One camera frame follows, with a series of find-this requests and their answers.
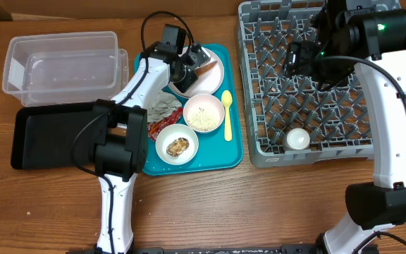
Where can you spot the cream plastic cup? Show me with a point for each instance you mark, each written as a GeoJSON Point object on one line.
{"type": "Point", "coordinates": [296, 139]}

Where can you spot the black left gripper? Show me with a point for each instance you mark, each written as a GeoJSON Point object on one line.
{"type": "Point", "coordinates": [184, 86]}

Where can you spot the black tray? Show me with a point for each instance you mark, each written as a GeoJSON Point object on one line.
{"type": "Point", "coordinates": [43, 136]}

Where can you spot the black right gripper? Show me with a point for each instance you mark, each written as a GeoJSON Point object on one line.
{"type": "Point", "coordinates": [298, 60]}

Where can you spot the white rice pile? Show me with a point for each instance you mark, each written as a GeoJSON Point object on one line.
{"type": "Point", "coordinates": [202, 120]}

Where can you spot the pink plate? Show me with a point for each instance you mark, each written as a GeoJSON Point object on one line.
{"type": "Point", "coordinates": [208, 83]}

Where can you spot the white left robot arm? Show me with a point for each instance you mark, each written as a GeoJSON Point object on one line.
{"type": "Point", "coordinates": [118, 143]}

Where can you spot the red snack wrapper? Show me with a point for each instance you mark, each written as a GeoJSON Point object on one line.
{"type": "Point", "coordinates": [154, 128]}

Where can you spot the white bowl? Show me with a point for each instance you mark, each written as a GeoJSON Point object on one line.
{"type": "Point", "coordinates": [168, 135]}

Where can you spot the yellow plastic spoon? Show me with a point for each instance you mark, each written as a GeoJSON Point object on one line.
{"type": "Point", "coordinates": [227, 100]}

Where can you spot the clear plastic bin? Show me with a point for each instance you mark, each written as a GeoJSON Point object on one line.
{"type": "Point", "coordinates": [65, 68]}

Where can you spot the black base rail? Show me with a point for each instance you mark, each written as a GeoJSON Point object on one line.
{"type": "Point", "coordinates": [284, 249]}

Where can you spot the orange carrot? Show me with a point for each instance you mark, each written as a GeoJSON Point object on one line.
{"type": "Point", "coordinates": [204, 69]}

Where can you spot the teal serving tray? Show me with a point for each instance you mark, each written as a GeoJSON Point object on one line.
{"type": "Point", "coordinates": [214, 151]}

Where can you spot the brown food scrap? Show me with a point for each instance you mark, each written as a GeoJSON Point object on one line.
{"type": "Point", "coordinates": [177, 147]}

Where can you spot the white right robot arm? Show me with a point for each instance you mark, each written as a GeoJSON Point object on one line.
{"type": "Point", "coordinates": [354, 37]}

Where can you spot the white napkin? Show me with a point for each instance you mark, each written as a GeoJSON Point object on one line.
{"type": "Point", "coordinates": [163, 106]}

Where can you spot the pink bowl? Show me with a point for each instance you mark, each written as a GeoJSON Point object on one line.
{"type": "Point", "coordinates": [207, 102]}

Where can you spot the grey dishwasher rack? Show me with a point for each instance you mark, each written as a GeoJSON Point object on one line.
{"type": "Point", "coordinates": [336, 121]}

